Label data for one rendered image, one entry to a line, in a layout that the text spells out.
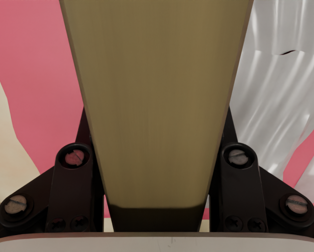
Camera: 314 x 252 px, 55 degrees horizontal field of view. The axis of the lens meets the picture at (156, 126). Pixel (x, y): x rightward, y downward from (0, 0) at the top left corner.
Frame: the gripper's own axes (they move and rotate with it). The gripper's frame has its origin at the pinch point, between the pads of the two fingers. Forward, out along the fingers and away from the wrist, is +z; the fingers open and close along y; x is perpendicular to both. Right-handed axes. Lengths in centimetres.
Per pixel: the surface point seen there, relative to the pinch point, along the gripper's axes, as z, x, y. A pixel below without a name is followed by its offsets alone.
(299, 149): 6.0, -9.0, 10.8
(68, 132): 6.0, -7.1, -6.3
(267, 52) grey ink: 5.4, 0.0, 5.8
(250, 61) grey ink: 5.7, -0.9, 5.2
